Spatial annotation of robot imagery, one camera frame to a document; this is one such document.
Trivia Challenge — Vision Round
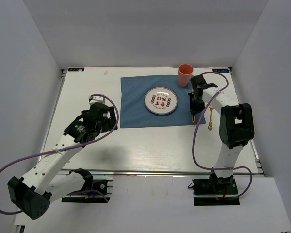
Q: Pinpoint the pink plastic cup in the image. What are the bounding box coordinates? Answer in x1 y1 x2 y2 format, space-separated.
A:
178 64 194 87

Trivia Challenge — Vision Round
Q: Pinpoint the blue cloth napkin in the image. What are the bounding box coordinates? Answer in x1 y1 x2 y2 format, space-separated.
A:
120 75 192 128

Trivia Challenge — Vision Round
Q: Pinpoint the white plate with red characters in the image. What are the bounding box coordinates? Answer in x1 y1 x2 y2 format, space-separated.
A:
144 87 178 115

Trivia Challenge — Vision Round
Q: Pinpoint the gold fork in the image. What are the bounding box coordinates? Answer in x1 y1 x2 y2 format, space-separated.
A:
208 106 214 131

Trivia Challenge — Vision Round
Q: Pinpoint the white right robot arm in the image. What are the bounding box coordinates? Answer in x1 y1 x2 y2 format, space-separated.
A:
189 74 254 194

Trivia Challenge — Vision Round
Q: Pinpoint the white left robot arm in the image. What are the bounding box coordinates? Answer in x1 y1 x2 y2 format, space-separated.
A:
8 94 118 220

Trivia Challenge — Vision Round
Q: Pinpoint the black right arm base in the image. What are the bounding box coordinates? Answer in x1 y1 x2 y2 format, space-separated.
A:
188 179 240 206

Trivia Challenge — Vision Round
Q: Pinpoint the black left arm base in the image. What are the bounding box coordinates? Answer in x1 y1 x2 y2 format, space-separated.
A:
61 168 113 204

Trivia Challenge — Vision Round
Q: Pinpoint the right table corner label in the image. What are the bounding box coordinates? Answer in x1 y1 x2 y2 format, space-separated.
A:
212 69 230 73

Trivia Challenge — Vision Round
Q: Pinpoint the table corner label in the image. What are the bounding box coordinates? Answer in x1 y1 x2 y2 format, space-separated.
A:
212 69 230 73
67 67 84 72

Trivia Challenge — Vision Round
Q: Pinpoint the left table corner label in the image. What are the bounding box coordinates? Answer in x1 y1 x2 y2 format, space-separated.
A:
67 67 84 72

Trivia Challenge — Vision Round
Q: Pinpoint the aluminium table edge rail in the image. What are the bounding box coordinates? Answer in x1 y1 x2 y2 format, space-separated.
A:
56 168 266 176

